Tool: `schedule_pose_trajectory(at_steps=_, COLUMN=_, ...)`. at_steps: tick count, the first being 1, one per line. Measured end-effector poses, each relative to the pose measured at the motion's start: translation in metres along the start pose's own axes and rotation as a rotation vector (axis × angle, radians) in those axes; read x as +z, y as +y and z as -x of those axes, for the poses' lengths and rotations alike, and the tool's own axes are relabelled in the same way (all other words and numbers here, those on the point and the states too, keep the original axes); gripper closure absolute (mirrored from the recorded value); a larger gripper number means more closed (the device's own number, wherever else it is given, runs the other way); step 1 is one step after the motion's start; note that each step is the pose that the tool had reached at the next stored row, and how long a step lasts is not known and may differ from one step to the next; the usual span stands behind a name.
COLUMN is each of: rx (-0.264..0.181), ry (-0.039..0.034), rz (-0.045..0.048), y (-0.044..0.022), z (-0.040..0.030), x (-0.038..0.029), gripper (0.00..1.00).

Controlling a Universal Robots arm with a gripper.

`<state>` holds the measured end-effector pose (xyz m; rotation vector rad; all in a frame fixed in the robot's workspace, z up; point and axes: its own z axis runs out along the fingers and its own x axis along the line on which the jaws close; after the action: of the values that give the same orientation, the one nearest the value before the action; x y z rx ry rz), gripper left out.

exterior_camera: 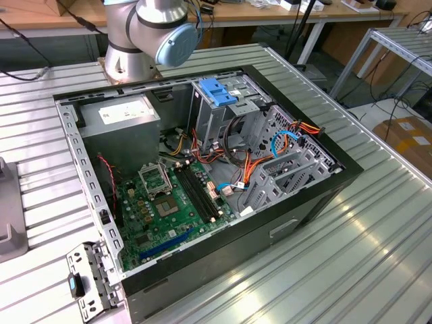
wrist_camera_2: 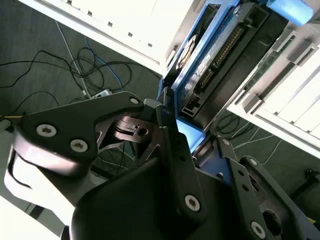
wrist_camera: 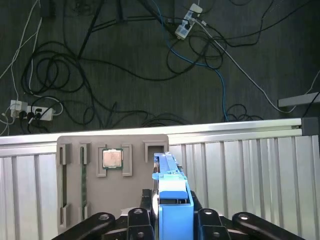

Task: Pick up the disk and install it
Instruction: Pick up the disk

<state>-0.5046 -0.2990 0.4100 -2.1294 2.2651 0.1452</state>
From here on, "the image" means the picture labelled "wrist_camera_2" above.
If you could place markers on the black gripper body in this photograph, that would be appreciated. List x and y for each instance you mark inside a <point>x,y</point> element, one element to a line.
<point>125,212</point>

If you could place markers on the hard disk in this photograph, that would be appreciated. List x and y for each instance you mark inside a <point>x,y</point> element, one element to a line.
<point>250,75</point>

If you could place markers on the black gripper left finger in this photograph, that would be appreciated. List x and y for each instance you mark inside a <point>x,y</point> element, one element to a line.
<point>62,125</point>

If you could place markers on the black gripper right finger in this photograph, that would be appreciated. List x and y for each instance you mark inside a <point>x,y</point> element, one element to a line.
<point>237,180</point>

